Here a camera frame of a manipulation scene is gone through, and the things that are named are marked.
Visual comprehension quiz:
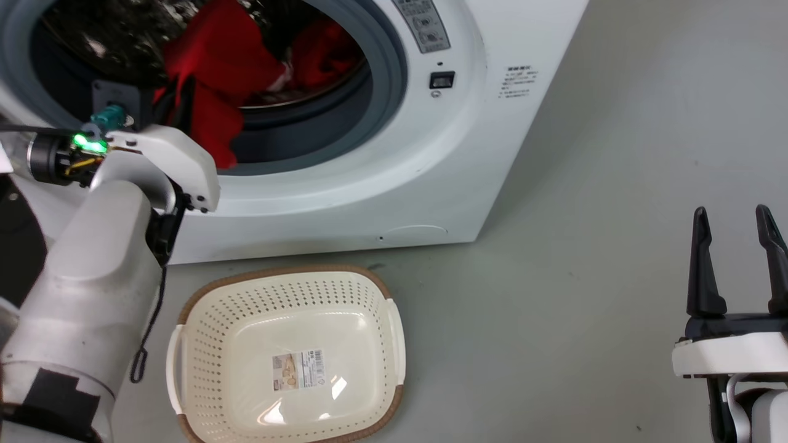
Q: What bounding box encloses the grey instruction label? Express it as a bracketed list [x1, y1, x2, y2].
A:
[392, 0, 451, 54]

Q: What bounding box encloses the large red garment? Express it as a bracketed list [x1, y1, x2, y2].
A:
[153, 0, 291, 170]

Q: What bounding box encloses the white cloth piece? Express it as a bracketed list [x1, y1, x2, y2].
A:
[268, 59, 294, 94]

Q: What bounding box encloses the white front-load washing machine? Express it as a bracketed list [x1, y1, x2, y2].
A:
[0, 0, 590, 266]

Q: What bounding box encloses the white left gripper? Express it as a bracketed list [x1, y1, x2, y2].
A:
[106, 75, 221, 214]

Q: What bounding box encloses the paper label sticker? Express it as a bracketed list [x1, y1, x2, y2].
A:
[272, 349, 327, 392]

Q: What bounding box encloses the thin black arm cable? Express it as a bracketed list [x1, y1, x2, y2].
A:
[129, 261, 168, 385]

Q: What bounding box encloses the small red garment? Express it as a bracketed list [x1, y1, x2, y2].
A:
[289, 17, 365, 93]

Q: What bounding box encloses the cream perforated laundry basket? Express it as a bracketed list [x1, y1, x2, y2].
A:
[166, 265, 407, 443]

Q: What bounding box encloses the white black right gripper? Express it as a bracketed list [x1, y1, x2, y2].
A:
[671, 204, 788, 380]

